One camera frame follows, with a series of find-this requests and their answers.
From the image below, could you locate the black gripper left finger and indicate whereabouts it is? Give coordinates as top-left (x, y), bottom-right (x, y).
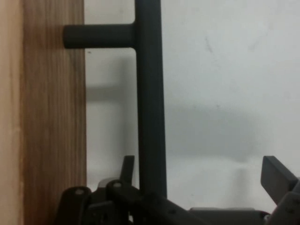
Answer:
top-left (55, 155), bottom-right (191, 225)

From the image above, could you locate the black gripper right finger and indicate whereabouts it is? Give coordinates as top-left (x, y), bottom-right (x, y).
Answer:
top-left (260, 155), bottom-right (300, 225)

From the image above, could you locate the dark wooden drawer cabinet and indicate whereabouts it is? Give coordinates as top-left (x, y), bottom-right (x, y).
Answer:
top-left (0, 0), bottom-right (24, 225)

